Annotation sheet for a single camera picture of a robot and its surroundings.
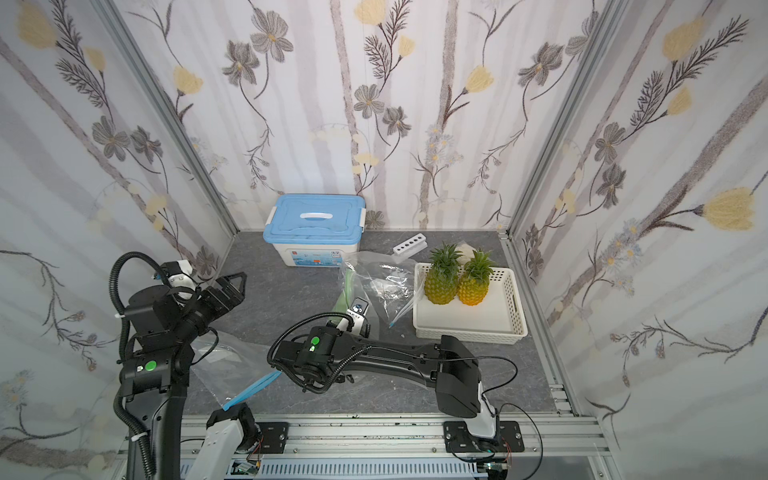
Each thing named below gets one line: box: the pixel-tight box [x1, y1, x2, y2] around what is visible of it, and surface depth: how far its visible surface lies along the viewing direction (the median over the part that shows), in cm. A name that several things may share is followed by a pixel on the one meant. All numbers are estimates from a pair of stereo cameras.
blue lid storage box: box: [263, 194, 367, 267], surface depth 103 cm
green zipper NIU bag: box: [332, 267, 355, 315], surface depth 74 cm
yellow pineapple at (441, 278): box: [424, 241, 463, 305], surface depth 90 cm
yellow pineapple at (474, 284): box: [458, 249, 495, 306], surface depth 91 cm
